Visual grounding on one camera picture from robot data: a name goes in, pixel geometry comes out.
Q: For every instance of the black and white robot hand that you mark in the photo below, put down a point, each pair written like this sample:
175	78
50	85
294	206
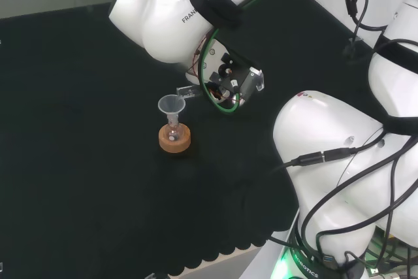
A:
225	73

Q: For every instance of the clear graduated cylinder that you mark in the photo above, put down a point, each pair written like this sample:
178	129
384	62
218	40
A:
188	92

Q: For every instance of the small round-bottom glass flask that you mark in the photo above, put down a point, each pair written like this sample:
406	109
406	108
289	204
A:
171	132

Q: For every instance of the clear plastic funnel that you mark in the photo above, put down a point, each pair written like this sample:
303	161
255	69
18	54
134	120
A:
171	104

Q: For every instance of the black bench cloth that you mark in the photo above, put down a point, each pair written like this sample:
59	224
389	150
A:
81	128

